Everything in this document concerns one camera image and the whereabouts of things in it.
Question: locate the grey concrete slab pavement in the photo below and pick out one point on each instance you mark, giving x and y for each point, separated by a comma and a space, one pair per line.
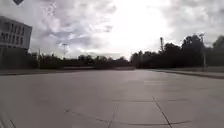
100, 96

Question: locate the tall thin tower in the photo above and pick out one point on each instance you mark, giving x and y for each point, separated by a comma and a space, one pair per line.
161, 43

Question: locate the row of dark trees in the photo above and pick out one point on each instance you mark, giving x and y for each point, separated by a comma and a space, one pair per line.
180, 55

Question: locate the dark grass strip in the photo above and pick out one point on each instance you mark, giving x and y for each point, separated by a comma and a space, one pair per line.
30, 71

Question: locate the pale raised ground strip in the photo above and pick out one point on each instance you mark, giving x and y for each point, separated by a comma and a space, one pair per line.
203, 72

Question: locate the pole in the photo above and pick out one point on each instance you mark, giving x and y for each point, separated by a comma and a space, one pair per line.
204, 53

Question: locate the grey building with windows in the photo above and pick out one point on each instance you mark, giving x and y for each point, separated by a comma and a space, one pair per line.
13, 35

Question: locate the lamp post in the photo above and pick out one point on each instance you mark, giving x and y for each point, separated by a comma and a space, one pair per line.
64, 51

